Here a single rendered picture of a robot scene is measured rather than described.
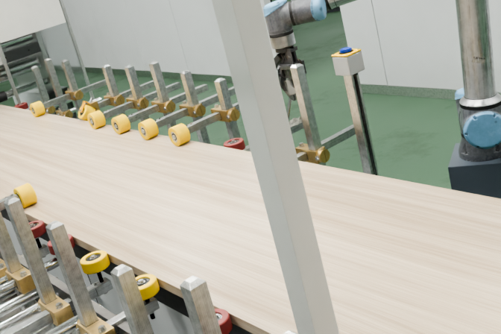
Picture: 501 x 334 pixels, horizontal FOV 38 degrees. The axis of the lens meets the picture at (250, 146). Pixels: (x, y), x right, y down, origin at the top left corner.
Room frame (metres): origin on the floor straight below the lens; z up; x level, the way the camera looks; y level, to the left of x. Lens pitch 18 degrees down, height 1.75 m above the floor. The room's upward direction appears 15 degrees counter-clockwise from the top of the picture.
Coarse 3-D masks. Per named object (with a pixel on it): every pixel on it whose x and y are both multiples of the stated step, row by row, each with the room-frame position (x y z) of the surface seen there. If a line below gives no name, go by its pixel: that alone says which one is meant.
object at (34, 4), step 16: (0, 0) 4.82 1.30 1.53; (16, 0) 4.88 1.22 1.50; (32, 0) 4.93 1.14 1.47; (48, 0) 4.99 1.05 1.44; (0, 16) 4.80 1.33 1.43; (16, 16) 4.86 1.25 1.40; (32, 16) 4.91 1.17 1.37; (48, 16) 4.97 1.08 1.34; (0, 32) 4.78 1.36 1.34; (16, 32) 4.84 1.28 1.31; (32, 32) 4.89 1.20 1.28
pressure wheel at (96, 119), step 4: (96, 112) 3.45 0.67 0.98; (100, 112) 3.45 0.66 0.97; (88, 116) 3.46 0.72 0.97; (92, 116) 3.42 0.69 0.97; (96, 116) 3.42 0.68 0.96; (100, 116) 3.43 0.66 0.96; (88, 120) 3.47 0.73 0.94; (92, 120) 3.43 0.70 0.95; (96, 120) 3.41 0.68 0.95; (100, 120) 3.42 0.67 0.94; (104, 120) 3.44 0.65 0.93; (92, 124) 3.45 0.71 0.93; (96, 124) 3.41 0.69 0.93; (100, 124) 3.42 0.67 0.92; (104, 124) 3.44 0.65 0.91; (96, 128) 3.43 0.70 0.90
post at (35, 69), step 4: (32, 68) 4.57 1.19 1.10; (36, 68) 4.57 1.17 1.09; (36, 72) 4.57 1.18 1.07; (36, 76) 4.56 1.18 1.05; (40, 76) 4.58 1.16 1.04; (36, 80) 4.58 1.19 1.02; (40, 80) 4.57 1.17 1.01; (40, 84) 4.57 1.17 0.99; (44, 84) 4.58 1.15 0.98; (40, 88) 4.56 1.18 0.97; (44, 88) 4.58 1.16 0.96; (40, 92) 4.57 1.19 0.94; (44, 92) 4.57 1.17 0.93; (44, 96) 4.57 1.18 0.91; (44, 100) 4.56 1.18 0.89; (48, 100) 4.58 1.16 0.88
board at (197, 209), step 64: (0, 128) 4.01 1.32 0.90; (64, 128) 3.62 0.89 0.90; (0, 192) 2.81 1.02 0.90; (64, 192) 2.60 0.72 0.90; (128, 192) 2.42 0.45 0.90; (192, 192) 2.26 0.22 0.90; (256, 192) 2.12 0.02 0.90; (320, 192) 1.99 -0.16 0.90; (384, 192) 1.88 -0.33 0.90; (448, 192) 1.78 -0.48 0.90; (128, 256) 1.89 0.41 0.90; (192, 256) 1.79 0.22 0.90; (256, 256) 1.69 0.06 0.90; (384, 256) 1.53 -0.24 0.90; (448, 256) 1.45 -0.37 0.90; (256, 320) 1.40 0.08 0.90; (384, 320) 1.28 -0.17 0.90; (448, 320) 1.22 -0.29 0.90
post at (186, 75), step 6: (186, 72) 3.12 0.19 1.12; (186, 78) 3.12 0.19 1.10; (186, 84) 3.12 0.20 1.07; (192, 84) 3.13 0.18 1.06; (186, 90) 3.13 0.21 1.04; (192, 90) 3.13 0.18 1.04; (186, 96) 3.14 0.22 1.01; (192, 96) 3.12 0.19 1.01; (192, 102) 3.12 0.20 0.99; (198, 102) 3.13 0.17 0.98; (198, 132) 3.13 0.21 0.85; (204, 132) 3.13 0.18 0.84; (198, 138) 3.14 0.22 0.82; (204, 138) 3.12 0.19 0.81
